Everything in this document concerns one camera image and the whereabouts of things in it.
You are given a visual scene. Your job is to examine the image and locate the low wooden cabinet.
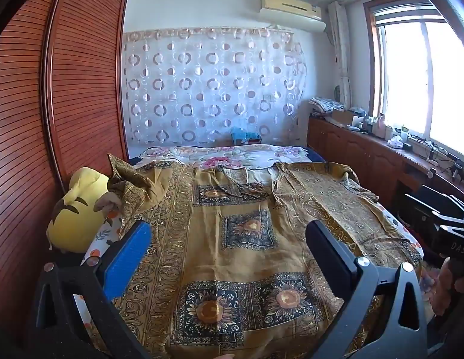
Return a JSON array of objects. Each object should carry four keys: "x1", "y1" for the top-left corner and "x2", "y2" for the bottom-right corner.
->
[{"x1": 307, "y1": 114, "x2": 464, "y2": 217}]

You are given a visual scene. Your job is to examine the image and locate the black chair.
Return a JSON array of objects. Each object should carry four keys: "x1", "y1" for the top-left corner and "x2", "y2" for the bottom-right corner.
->
[{"x1": 404, "y1": 184, "x2": 453, "y2": 241}]

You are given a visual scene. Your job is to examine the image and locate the golden sunflower patterned garment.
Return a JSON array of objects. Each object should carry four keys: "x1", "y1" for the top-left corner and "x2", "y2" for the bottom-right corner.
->
[{"x1": 106, "y1": 153, "x2": 423, "y2": 359}]

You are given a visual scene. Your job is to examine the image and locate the person's right forearm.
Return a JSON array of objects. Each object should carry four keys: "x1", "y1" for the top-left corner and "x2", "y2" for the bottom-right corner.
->
[{"x1": 426, "y1": 307, "x2": 464, "y2": 359}]

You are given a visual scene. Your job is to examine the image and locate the wall air conditioner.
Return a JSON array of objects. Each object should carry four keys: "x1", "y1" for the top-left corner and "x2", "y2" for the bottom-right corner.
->
[{"x1": 259, "y1": 0, "x2": 327, "y2": 32}]

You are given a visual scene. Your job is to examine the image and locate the pale window curtain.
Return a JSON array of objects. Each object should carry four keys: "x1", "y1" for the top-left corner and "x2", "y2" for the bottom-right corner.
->
[{"x1": 327, "y1": 2, "x2": 354, "y2": 111}]

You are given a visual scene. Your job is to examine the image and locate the pink floral blanket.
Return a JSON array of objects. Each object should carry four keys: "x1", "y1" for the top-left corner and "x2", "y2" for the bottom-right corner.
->
[{"x1": 136, "y1": 144, "x2": 311, "y2": 170}]

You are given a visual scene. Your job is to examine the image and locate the colourful floral quilt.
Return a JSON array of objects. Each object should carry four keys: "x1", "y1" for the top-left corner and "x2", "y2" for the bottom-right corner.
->
[{"x1": 417, "y1": 260, "x2": 442, "y2": 309}]

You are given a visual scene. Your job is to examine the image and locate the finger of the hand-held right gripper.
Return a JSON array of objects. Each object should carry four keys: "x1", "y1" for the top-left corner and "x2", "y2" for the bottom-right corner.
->
[
  {"x1": 441, "y1": 194, "x2": 464, "y2": 215},
  {"x1": 431, "y1": 210, "x2": 464, "y2": 232}
]

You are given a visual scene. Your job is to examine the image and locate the pink bottle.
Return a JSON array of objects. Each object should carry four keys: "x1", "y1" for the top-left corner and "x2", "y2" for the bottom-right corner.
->
[{"x1": 373, "y1": 114, "x2": 387, "y2": 138}]

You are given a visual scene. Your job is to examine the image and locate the cardboard box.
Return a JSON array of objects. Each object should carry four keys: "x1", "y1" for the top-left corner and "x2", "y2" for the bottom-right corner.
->
[{"x1": 331, "y1": 108, "x2": 362, "y2": 126}]

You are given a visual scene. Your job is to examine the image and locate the teal plastic bag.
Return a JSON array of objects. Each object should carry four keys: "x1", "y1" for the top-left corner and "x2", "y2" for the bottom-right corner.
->
[{"x1": 230, "y1": 126, "x2": 259, "y2": 144}]

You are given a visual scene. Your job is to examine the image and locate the wooden slatted wardrobe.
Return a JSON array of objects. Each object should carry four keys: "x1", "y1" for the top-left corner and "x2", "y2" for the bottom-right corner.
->
[{"x1": 0, "y1": 0, "x2": 129, "y2": 345}]

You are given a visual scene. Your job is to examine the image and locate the sheer circle patterned curtain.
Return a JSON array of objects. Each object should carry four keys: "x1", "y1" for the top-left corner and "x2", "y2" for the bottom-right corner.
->
[{"x1": 121, "y1": 26, "x2": 307, "y2": 148}]

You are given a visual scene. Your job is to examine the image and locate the person's right hand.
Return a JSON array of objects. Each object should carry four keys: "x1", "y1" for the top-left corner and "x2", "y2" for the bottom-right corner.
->
[{"x1": 431, "y1": 257, "x2": 463, "y2": 317}]

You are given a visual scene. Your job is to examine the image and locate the orange fruit print sheet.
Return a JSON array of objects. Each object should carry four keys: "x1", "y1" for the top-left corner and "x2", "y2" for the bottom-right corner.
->
[{"x1": 72, "y1": 204, "x2": 423, "y2": 330}]

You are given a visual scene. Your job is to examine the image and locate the yellow plush toy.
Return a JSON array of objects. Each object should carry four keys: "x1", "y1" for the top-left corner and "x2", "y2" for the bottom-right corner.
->
[{"x1": 46, "y1": 166, "x2": 122, "y2": 253}]

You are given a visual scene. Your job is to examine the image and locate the tangled cables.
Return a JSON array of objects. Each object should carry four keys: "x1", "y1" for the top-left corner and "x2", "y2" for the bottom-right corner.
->
[{"x1": 415, "y1": 138, "x2": 461, "y2": 170}]

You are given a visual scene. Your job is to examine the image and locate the wooden framed window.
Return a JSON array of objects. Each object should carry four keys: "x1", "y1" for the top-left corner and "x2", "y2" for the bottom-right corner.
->
[{"x1": 363, "y1": 0, "x2": 464, "y2": 165}]

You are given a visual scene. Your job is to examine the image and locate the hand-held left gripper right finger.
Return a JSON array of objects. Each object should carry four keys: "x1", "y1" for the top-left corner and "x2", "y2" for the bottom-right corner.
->
[{"x1": 296, "y1": 220, "x2": 429, "y2": 359}]

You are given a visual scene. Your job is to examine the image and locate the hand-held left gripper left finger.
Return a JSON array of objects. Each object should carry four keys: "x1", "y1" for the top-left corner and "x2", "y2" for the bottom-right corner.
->
[{"x1": 33, "y1": 220, "x2": 154, "y2": 359}]

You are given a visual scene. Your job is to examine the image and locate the stack of folded cloths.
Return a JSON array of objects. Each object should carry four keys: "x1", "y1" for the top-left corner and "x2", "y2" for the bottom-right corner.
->
[{"x1": 310, "y1": 96, "x2": 343, "y2": 115}]

